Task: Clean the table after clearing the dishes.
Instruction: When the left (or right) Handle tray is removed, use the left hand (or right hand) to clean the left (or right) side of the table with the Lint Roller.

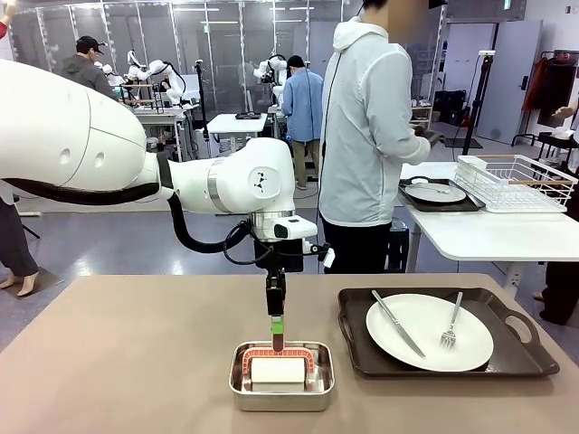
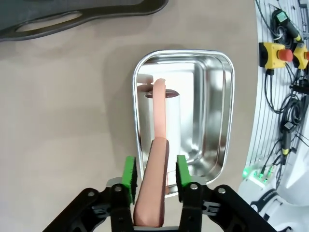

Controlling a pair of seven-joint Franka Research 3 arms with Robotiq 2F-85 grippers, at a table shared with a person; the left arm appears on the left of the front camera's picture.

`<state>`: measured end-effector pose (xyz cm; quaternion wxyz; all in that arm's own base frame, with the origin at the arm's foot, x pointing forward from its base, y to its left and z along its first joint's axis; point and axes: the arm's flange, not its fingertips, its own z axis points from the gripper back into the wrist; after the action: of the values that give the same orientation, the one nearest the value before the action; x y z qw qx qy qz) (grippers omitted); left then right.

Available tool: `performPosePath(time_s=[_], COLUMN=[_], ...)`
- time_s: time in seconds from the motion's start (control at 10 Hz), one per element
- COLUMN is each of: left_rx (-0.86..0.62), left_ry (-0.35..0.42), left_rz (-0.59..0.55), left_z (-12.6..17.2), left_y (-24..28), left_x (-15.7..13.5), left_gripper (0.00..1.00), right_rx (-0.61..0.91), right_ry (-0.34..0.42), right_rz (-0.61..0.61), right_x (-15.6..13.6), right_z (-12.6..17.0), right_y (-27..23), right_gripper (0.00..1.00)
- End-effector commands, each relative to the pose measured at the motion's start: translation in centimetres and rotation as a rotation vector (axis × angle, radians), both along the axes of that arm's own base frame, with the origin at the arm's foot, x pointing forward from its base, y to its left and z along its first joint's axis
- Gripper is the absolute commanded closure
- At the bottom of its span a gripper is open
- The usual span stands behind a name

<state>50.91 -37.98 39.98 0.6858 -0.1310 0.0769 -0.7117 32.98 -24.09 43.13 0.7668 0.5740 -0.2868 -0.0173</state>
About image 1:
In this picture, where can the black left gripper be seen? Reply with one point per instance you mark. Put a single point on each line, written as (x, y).
(289, 255)

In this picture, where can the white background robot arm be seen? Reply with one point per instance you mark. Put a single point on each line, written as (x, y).
(271, 68)
(158, 72)

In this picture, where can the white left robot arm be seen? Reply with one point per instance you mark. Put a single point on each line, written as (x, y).
(90, 135)

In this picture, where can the person's right forearm white sleeve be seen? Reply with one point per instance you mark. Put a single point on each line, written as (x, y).
(402, 151)

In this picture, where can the person's right hand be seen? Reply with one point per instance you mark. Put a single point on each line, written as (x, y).
(429, 135)

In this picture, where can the rectangular stainless steel tray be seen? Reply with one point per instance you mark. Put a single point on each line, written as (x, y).
(280, 402)

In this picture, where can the silver table knife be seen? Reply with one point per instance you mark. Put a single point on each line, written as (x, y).
(398, 323)

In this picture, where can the black plastic crate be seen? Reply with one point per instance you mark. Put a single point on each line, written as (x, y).
(398, 246)

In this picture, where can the large white round plate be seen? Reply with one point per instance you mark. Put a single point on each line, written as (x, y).
(429, 325)

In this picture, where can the silver fork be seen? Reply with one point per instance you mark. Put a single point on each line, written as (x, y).
(453, 316)

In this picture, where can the white background work table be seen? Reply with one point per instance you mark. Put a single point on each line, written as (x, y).
(235, 124)

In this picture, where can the person in white jacket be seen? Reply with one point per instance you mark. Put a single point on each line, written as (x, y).
(362, 135)

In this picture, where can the black tray on background table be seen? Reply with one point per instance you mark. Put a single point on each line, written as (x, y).
(249, 116)

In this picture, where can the grey round plate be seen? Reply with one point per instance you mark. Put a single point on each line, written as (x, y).
(434, 195)

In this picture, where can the person in blue shirt beanie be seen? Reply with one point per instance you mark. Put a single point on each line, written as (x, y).
(300, 108)

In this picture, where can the small silver spoon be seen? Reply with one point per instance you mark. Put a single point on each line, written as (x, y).
(436, 190)

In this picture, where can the black pole stand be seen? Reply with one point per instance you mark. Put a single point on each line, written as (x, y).
(201, 99)

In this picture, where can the small black tray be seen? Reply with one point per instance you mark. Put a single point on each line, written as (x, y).
(472, 204)

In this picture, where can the white side table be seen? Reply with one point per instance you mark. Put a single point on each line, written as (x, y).
(488, 235)

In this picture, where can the person in dark trousers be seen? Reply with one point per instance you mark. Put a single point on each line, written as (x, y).
(561, 289)

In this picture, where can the person in grey hoodie cap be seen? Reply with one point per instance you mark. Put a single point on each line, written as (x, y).
(86, 72)

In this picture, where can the clothes rack with garments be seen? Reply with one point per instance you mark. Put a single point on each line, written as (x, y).
(552, 86)

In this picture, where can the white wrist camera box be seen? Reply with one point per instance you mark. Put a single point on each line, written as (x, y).
(298, 227)

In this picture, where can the black tripod camera stand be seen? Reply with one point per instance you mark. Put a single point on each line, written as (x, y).
(480, 90)

